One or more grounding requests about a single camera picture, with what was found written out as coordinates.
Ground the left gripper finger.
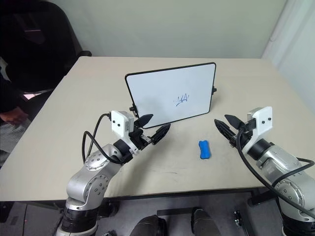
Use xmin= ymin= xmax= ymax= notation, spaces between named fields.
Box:
xmin=151 ymin=123 xmax=171 ymax=145
xmin=134 ymin=114 xmax=154 ymax=129

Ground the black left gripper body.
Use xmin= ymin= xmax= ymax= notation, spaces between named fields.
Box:
xmin=129 ymin=127 xmax=155 ymax=151

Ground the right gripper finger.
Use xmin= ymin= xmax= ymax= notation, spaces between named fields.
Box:
xmin=224 ymin=114 xmax=245 ymax=130
xmin=214 ymin=118 xmax=237 ymax=147

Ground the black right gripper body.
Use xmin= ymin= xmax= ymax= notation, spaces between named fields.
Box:
xmin=231 ymin=119 xmax=254 ymax=149

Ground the blue whiteboard eraser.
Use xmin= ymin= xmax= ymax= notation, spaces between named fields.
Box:
xmin=198 ymin=140 xmax=212 ymax=160

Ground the bystander bare hand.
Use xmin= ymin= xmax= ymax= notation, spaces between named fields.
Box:
xmin=0 ymin=107 xmax=27 ymax=124

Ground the small black-framed whiteboard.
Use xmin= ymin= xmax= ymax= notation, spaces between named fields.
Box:
xmin=125 ymin=62 xmax=218 ymax=129

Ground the black floor bar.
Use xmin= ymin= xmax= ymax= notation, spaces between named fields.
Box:
xmin=156 ymin=207 xmax=195 ymax=217

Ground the small black floor fitting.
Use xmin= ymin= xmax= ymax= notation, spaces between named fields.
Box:
xmin=232 ymin=209 xmax=244 ymax=227

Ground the dark rounded shape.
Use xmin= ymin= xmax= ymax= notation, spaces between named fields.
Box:
xmin=190 ymin=207 xmax=221 ymax=236
xmin=129 ymin=214 xmax=168 ymax=236

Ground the black office chair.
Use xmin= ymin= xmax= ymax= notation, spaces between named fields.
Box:
xmin=0 ymin=0 xmax=93 ymax=92

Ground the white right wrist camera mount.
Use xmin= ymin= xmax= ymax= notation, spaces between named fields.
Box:
xmin=242 ymin=106 xmax=274 ymax=152

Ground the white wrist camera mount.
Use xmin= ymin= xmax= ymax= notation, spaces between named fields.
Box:
xmin=110 ymin=110 xmax=139 ymax=155
xmin=242 ymin=106 xmax=274 ymax=152

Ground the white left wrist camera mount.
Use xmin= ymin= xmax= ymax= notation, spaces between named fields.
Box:
xmin=110 ymin=110 xmax=139 ymax=155

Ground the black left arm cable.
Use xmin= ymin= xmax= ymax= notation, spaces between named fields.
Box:
xmin=82 ymin=112 xmax=122 ymax=164

